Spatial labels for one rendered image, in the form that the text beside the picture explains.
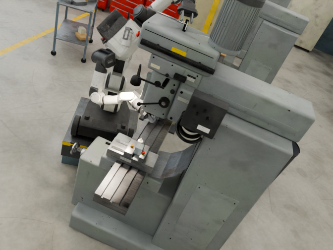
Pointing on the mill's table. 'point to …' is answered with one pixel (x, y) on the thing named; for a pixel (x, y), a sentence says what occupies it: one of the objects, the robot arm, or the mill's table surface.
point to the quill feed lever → (164, 101)
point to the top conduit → (177, 56)
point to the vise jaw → (130, 149)
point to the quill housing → (152, 96)
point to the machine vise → (140, 161)
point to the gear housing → (156, 65)
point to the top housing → (178, 42)
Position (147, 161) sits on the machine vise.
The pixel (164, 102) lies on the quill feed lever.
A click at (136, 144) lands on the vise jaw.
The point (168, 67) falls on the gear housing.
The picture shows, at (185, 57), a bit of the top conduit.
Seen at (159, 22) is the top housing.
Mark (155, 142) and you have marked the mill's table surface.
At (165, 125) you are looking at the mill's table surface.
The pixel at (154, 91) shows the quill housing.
